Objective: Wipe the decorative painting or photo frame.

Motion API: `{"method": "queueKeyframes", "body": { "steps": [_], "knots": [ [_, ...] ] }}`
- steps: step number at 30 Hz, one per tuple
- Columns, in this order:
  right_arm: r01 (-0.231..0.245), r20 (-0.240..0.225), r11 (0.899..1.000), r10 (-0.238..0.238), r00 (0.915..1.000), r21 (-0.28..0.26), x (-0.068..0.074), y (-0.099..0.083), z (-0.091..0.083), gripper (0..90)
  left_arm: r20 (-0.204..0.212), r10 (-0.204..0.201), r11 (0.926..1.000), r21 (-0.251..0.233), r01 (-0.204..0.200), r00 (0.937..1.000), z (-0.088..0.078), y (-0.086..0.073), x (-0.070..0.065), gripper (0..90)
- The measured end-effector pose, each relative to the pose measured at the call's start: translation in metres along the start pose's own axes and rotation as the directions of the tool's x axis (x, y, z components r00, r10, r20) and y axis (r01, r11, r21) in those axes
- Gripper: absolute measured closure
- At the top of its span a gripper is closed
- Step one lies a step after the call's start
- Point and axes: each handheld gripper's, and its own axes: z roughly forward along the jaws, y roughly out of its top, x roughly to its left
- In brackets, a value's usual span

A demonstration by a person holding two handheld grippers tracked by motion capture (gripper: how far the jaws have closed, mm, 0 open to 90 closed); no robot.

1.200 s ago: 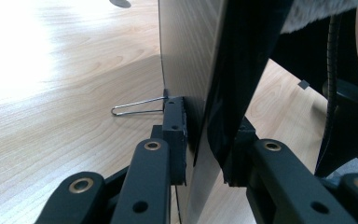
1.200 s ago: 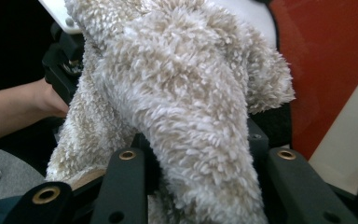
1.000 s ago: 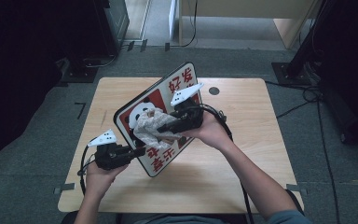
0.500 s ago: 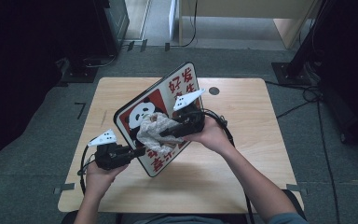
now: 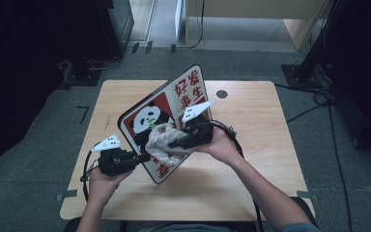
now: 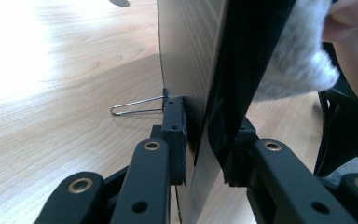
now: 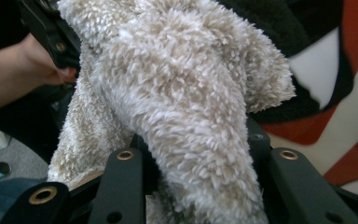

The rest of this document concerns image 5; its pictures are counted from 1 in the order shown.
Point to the panda print sign board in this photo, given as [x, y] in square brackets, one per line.
[145, 117]

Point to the black curtain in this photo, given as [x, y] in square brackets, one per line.
[364, 48]
[19, 80]

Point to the beige fluffy cloth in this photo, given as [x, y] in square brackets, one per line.
[161, 141]

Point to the person's left hand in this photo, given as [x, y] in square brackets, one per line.
[103, 188]

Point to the grey tape piece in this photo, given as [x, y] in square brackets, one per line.
[67, 194]
[306, 195]

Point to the person's right hand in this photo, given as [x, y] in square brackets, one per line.
[220, 148]

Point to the dark cabinet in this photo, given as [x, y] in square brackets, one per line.
[119, 25]

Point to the black metal stand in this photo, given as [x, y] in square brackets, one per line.
[83, 77]
[302, 75]

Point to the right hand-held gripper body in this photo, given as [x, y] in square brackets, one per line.
[199, 132]

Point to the person's grey blue shirt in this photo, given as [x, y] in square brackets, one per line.
[186, 228]

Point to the beige wooden desk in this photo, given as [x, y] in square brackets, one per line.
[254, 8]

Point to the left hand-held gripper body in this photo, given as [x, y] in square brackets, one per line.
[116, 161]

